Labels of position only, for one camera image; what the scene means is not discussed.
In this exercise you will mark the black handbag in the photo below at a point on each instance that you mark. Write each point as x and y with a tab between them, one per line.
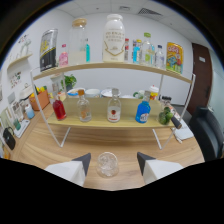
9	139

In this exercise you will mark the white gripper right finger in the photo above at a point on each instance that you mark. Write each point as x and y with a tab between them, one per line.
156	170

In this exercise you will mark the small clear bottle orange cap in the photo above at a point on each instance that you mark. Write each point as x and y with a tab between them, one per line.
84	110

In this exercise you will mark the red liquid bottle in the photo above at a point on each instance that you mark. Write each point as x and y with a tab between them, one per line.
59	110

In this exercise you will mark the green potted plant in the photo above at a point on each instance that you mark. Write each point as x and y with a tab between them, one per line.
70	81

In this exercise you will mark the light blue bottle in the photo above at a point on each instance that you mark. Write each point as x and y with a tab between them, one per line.
136	53

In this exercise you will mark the orange storage basket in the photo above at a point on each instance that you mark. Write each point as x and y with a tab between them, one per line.
40	101

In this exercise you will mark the white container red lid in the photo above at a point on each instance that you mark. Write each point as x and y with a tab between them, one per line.
153	93

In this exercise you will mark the wooden wall shelf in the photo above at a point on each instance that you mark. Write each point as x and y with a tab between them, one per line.
20	61

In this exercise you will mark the brown door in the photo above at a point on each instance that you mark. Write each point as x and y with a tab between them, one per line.
200	80

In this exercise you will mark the glass bottle wooden lid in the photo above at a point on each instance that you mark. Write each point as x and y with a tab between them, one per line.
77	43

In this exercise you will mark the white cloth notebook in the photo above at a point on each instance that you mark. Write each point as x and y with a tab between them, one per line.
184	132

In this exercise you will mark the blue liquid bottle silver cap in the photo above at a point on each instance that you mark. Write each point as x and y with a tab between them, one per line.
143	113

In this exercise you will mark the black and silver bag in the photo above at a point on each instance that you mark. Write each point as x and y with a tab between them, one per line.
48	50

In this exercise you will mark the green cup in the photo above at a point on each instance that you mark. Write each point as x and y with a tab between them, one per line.
17	124

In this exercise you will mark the white tray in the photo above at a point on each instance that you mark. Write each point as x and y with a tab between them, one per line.
22	130

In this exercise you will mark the clear bottle red label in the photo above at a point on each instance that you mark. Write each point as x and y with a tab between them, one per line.
114	111

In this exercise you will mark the large white milk bottle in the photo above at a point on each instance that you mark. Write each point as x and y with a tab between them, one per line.
113	40

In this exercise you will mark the blue and white cup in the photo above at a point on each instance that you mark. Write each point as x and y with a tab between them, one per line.
29	112

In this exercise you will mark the small pink bottle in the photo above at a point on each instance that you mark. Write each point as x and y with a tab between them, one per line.
63	58

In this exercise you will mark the clear bottle green cap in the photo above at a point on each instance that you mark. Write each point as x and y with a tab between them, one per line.
147	50

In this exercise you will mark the slim teal bottle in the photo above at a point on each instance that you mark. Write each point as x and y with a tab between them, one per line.
88	51

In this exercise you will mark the clear glass with ice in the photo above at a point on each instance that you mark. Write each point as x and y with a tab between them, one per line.
107	166

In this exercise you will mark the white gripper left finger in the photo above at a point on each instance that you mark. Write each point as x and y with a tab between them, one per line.
71	170

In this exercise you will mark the yellow snack bag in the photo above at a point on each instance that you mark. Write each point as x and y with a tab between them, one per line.
174	58

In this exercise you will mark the slim red white bottle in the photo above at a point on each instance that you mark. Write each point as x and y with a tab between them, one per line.
126	50

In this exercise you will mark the black armchair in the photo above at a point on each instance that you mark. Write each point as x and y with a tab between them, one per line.
208	133

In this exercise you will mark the white frame wooden shelf rack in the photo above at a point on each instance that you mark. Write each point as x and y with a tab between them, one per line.
100	110

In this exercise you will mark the glass jar of limes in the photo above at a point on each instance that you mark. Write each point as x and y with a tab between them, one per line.
164	116

